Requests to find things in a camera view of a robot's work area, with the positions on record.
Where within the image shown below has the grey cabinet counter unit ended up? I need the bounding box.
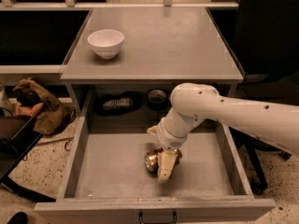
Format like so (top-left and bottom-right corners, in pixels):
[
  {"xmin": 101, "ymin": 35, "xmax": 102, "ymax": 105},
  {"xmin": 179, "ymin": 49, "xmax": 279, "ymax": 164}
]
[{"xmin": 61, "ymin": 7, "xmax": 244, "ymax": 110}]

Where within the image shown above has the black tray stand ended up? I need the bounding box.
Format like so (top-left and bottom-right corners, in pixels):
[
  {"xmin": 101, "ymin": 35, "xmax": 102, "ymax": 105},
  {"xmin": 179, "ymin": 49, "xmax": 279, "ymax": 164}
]
[{"xmin": 0, "ymin": 115, "xmax": 55, "ymax": 203}]

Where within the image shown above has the black and grey shoe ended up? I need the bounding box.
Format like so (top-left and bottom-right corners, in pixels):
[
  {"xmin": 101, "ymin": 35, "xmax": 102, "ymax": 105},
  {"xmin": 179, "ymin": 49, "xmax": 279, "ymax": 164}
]
[{"xmin": 93, "ymin": 91, "xmax": 143, "ymax": 117}]

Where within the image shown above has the black office chair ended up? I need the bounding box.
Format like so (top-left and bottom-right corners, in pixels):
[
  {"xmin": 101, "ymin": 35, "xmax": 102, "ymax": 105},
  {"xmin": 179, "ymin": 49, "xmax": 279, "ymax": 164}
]
[{"xmin": 224, "ymin": 0, "xmax": 299, "ymax": 195}]

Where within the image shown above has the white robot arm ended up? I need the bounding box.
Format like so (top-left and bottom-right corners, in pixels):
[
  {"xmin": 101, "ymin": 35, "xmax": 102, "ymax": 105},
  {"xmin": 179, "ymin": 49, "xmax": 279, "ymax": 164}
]
[{"xmin": 148, "ymin": 83, "xmax": 299, "ymax": 182}]

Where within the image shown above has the white ceramic bowl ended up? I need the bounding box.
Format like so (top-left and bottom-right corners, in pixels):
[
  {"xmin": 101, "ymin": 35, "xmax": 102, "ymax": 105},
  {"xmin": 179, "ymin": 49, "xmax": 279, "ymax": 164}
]
[{"xmin": 88, "ymin": 29, "xmax": 124, "ymax": 59}]

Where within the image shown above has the black tape roll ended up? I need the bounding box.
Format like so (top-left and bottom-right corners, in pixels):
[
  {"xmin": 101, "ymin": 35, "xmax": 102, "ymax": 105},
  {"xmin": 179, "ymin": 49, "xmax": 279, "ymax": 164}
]
[{"xmin": 148, "ymin": 90, "xmax": 167, "ymax": 111}]

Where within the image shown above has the crushed orange soda can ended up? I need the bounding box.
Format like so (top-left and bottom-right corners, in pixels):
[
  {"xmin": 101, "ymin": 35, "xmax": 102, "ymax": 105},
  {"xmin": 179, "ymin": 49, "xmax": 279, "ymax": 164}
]
[{"xmin": 144, "ymin": 148, "xmax": 182, "ymax": 173}]

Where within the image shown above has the black drawer handle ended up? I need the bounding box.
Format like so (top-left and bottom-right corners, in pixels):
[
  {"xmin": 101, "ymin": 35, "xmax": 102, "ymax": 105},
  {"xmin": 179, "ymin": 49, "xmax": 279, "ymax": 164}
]
[{"xmin": 138, "ymin": 212, "xmax": 178, "ymax": 224}]

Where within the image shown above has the grey open top drawer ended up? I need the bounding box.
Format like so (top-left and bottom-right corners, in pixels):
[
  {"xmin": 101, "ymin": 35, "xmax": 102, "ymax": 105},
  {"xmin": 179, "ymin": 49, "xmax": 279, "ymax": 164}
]
[{"xmin": 34, "ymin": 89, "xmax": 277, "ymax": 224}]

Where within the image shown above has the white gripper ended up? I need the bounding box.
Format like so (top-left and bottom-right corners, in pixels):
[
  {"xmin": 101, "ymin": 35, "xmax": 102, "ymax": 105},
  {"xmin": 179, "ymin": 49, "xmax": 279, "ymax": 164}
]
[{"xmin": 147, "ymin": 117, "xmax": 189, "ymax": 183}]

